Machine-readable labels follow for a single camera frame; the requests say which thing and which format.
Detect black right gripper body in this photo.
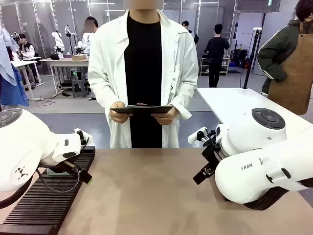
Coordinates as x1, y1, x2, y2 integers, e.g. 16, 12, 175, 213
201, 143, 222, 172

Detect white background desk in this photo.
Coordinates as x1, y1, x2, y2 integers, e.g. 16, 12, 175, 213
10, 56, 46, 101

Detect background person in white top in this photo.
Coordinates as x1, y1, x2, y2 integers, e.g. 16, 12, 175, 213
84, 16, 99, 34

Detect black slotted PCB rack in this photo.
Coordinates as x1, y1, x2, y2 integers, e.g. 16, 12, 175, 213
0, 145, 96, 235

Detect person's right hand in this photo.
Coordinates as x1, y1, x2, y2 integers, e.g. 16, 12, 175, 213
109, 101, 131, 125

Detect black clipboard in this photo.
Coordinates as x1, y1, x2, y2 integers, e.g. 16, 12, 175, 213
110, 104, 174, 115

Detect person's left hand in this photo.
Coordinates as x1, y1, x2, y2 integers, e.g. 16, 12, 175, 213
150, 105, 178, 126

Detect large white table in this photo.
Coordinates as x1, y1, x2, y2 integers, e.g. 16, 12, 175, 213
197, 87, 313, 147

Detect white name badge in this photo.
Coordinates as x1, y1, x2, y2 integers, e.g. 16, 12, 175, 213
169, 64, 181, 95

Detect person's right forearm white sleeve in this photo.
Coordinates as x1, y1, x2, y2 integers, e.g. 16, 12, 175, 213
87, 70, 117, 111

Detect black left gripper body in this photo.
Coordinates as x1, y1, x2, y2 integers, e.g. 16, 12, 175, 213
45, 159, 83, 176

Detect person in black clothes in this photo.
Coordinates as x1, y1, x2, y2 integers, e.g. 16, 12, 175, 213
203, 23, 231, 88

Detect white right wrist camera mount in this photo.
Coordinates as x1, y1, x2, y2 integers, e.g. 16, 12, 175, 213
188, 126, 208, 144

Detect person in brown apron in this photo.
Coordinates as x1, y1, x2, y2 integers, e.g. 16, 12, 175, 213
257, 0, 313, 116

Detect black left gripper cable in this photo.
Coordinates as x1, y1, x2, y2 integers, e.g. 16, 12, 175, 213
36, 166, 83, 194

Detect black luggage bags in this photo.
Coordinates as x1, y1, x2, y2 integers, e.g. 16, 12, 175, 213
230, 48, 249, 69

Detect grey step stool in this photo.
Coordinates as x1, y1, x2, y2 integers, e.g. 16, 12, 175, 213
71, 79, 88, 99

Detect person's left forearm white sleeve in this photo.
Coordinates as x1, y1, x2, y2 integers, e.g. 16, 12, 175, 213
174, 78, 199, 120

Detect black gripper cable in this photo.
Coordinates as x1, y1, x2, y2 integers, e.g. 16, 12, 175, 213
204, 129, 221, 154
36, 166, 83, 194

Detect person in blue shirt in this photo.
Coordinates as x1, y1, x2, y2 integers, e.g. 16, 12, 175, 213
0, 27, 30, 107

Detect person in white lab coat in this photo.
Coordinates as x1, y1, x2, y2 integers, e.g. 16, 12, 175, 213
87, 9, 199, 149

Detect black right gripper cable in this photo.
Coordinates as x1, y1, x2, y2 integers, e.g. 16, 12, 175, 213
204, 129, 221, 154

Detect seated person in varsity jacket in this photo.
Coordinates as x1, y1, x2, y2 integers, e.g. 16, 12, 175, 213
18, 33, 37, 60

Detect white background work table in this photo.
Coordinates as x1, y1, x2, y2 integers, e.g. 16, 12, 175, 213
40, 57, 90, 98

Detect wooden shoe shelf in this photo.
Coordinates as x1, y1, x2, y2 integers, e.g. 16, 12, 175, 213
200, 56, 231, 76

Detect black pole stand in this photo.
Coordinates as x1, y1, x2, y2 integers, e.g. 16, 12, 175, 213
243, 27, 263, 90

